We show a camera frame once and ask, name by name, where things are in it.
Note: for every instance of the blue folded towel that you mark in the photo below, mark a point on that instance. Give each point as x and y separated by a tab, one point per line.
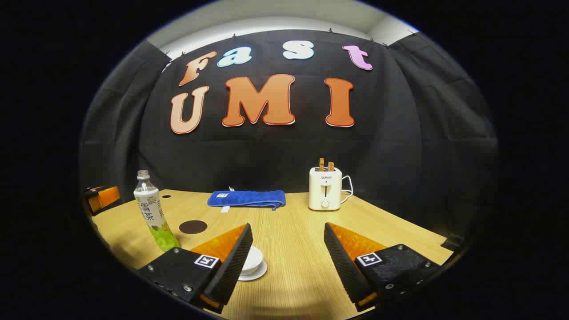
246	198

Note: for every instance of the white toaster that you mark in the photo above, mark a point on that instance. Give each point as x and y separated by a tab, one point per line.
325	191

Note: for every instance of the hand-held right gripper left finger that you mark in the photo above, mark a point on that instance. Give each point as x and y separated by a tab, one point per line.
233	266

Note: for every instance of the white teacup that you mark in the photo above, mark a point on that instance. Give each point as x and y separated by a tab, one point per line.
249	269

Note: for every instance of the clear water bottle green label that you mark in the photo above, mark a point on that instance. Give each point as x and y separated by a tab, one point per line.
151	209

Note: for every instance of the dark round coaster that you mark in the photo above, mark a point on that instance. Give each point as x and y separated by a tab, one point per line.
193	227

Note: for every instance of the black backdrop cloth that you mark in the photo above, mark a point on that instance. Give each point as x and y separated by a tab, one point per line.
266	151

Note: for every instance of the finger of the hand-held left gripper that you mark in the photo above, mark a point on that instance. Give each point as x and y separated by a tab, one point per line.
106	195

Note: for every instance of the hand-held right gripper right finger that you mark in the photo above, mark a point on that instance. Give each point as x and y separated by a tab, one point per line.
344	266

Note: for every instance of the white saucer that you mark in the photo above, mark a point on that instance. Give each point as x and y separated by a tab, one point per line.
260	274

